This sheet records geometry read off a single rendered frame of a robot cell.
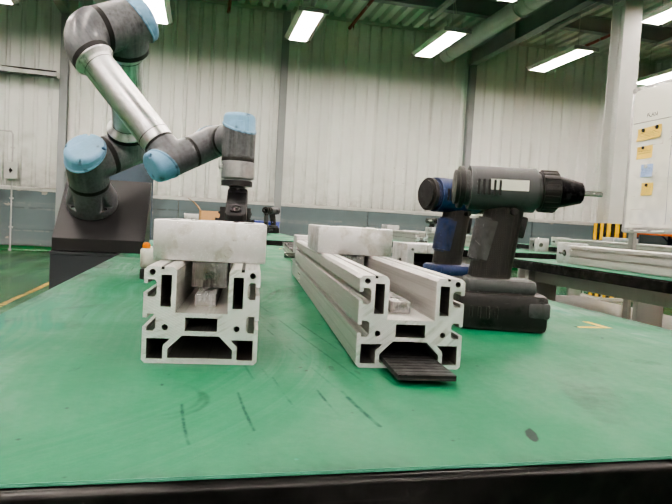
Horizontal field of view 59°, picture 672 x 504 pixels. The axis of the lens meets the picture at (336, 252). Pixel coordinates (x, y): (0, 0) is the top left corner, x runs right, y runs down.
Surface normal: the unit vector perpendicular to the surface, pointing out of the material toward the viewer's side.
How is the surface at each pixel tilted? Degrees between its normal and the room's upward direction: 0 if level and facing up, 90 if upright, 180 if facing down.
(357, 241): 90
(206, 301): 90
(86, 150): 52
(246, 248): 90
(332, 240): 90
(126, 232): 46
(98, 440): 0
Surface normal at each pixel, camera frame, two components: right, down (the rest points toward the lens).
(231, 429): 0.06, -1.00
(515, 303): -0.06, 0.05
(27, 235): 0.22, 0.07
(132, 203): 0.20, -0.64
